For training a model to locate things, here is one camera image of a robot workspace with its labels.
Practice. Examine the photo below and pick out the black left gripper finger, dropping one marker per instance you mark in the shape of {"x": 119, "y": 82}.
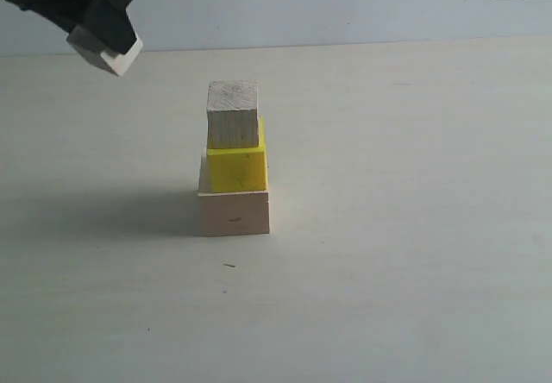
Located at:
{"x": 109, "y": 23}

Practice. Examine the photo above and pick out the small pale wooden cube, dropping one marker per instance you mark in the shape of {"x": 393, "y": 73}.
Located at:
{"x": 97, "y": 54}

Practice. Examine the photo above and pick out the medium grained wooden cube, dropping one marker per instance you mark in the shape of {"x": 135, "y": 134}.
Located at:
{"x": 232, "y": 114}

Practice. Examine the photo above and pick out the yellow painted wooden cube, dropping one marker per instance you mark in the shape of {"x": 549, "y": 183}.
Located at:
{"x": 239, "y": 169}

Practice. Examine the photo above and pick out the large natural wooden cube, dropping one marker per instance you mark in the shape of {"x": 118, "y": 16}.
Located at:
{"x": 230, "y": 213}

